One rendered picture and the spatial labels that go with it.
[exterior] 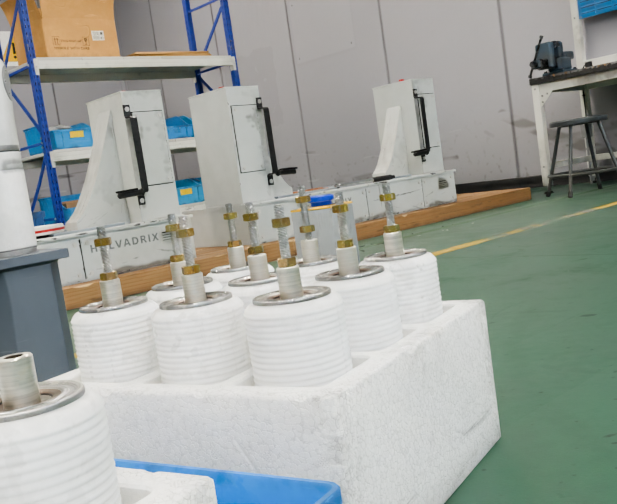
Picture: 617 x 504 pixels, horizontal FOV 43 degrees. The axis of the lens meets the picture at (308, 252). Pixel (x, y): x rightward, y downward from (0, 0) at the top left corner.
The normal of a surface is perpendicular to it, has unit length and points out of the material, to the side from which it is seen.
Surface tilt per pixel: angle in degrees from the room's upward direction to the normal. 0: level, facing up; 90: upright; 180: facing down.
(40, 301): 90
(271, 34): 90
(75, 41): 90
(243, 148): 90
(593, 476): 0
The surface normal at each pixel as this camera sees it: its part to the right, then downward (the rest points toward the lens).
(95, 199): 0.67, -0.02
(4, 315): -0.07, 0.07
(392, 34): -0.73, 0.18
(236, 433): -0.51, 0.16
